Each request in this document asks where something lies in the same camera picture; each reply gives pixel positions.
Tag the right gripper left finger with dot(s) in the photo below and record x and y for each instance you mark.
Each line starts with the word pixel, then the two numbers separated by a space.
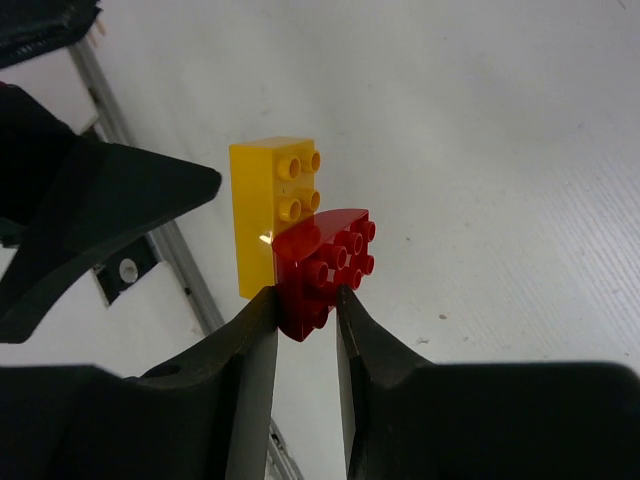
pixel 66 422

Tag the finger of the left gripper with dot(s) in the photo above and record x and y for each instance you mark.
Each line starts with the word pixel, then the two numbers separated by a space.
pixel 68 202

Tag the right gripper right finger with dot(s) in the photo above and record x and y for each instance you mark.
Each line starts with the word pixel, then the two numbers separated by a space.
pixel 405 417

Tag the red lego brick cluster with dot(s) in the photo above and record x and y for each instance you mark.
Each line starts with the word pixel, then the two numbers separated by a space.
pixel 313 259

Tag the yellow lego brick cluster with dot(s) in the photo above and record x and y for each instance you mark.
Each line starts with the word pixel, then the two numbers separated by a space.
pixel 273 189

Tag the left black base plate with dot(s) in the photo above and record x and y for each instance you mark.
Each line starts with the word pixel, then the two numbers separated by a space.
pixel 124 268

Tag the aluminium rail front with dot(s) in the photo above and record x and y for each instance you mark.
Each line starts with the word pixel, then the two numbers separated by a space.
pixel 210 406

